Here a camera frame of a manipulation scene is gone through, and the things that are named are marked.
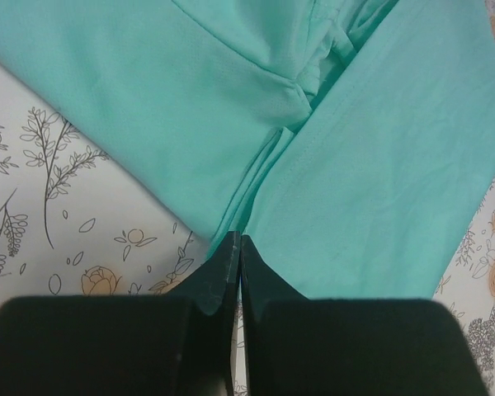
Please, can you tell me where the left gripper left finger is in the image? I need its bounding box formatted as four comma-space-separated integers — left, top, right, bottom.
0, 232, 240, 395

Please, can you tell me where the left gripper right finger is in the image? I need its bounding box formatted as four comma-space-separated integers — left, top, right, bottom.
239, 236, 487, 395

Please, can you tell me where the teal t shirt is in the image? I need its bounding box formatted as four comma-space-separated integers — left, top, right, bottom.
0, 1, 495, 298

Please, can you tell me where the floral table mat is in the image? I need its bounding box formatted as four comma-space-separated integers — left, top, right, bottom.
0, 1, 495, 395

